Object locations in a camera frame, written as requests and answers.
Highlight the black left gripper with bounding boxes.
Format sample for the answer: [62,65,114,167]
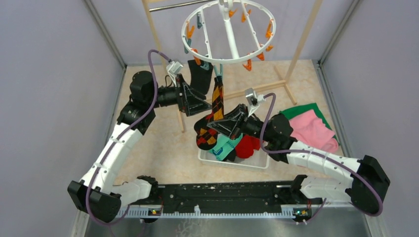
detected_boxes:
[147,74,212,116]

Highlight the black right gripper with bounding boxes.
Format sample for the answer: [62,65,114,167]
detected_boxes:
[207,104,273,143]

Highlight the teal patterned sock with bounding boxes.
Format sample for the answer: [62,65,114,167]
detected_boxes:
[208,134,243,161]

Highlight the black argyle sock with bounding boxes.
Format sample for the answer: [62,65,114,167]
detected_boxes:
[194,76,224,151]

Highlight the red sock with cat face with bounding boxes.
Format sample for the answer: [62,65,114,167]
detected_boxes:
[235,135,260,159]

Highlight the white perforated plastic basket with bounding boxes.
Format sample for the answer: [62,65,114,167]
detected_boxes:
[198,149,271,171]

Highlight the wooden drying rack frame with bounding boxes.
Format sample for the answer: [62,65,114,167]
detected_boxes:
[141,0,324,133]

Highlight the white round sock hanger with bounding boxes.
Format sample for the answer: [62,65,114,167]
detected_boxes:
[181,0,277,71]

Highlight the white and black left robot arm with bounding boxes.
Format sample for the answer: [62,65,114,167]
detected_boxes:
[67,71,211,225]

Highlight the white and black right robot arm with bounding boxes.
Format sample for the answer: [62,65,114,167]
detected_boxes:
[208,104,390,216]

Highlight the green cloth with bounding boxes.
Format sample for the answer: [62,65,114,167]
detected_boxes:
[281,103,336,139]

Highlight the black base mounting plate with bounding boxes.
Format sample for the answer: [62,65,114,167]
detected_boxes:
[131,181,323,222]

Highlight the pink cloth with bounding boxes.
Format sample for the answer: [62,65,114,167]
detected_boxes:
[290,109,339,153]

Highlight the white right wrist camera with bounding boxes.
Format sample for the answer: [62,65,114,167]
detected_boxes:
[245,88,266,117]

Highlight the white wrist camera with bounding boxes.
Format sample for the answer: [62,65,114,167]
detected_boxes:
[245,88,266,117]
[166,60,183,82]

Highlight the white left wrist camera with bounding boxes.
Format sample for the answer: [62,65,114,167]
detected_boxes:
[166,60,183,82]

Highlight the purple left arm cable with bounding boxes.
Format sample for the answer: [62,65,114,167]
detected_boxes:
[85,49,174,237]

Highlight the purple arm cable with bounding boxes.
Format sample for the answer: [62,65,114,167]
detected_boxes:
[259,93,384,225]
[85,49,174,237]

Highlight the white slotted cable duct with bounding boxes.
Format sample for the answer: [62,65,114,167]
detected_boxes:
[125,205,296,219]

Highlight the aluminium rail frame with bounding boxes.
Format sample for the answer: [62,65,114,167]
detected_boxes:
[69,183,390,237]

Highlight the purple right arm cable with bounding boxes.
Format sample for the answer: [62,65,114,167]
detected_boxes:
[259,93,384,225]

